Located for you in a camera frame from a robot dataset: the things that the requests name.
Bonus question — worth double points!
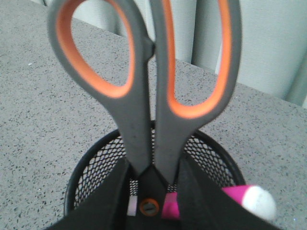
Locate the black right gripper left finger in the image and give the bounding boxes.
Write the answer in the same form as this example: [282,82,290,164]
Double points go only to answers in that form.
[48,161,130,230]

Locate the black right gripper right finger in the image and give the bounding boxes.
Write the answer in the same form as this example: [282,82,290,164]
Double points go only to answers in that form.
[177,158,277,230]

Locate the pink highlighter pen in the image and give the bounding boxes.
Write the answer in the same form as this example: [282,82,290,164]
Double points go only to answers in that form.
[162,185,277,221]

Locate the grey orange handled scissors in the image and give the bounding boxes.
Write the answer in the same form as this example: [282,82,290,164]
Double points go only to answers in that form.
[48,0,241,217]

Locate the black mesh pen cup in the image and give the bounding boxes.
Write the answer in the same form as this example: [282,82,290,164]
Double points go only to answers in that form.
[64,130,246,215]

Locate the grey pleated curtain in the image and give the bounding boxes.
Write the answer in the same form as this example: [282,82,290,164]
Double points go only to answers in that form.
[31,0,307,108]

